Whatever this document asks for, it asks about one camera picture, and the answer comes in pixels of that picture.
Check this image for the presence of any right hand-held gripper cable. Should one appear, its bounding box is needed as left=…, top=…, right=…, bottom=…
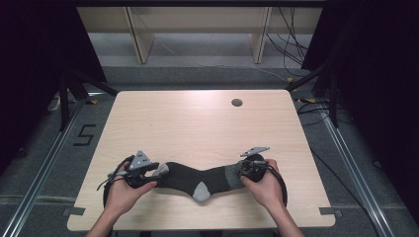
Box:
left=260, top=160, right=290, bottom=208

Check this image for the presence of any person's left hand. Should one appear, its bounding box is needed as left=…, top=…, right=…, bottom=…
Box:
left=105, top=162, right=159, bottom=217

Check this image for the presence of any dark sock with grey toe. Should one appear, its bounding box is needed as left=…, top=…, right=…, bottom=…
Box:
left=154, top=161, right=246, bottom=203

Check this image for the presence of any bundle of black cables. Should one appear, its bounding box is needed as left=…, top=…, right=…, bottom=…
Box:
left=266, top=7, right=309, bottom=78

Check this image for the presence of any dark sock with white mark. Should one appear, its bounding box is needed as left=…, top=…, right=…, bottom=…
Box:
left=157, top=161, right=246, bottom=203

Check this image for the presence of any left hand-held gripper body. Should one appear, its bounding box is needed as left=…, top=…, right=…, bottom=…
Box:
left=125, top=150, right=161, bottom=190

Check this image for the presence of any aluminium floor rail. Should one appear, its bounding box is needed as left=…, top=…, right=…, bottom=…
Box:
left=320, top=112, right=401, bottom=237
left=0, top=98, right=87, bottom=237

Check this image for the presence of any person's right hand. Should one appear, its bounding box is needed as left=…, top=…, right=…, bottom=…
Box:
left=239, top=158, right=285, bottom=211

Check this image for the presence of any thin white floor cable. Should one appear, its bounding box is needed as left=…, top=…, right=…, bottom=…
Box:
left=154, top=36, right=289, bottom=82

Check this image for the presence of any grey tape strip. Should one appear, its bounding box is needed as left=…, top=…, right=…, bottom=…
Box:
left=318, top=206, right=344, bottom=217
left=62, top=206, right=86, bottom=217

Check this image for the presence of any black floor cable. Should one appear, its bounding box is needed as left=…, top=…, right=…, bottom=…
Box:
left=295, top=98, right=379, bottom=237

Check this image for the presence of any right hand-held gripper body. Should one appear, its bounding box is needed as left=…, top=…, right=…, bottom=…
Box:
left=239, top=146, right=271, bottom=183

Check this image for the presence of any black metal stand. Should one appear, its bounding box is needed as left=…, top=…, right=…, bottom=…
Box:
left=58, top=65, right=119, bottom=132
left=285, top=62, right=340, bottom=128

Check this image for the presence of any black curtain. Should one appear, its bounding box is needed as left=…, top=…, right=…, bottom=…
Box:
left=300, top=0, right=419, bottom=225
left=0, top=0, right=108, bottom=176

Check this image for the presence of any beige wooden desk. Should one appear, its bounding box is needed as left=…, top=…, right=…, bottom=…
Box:
left=76, top=6, right=324, bottom=65

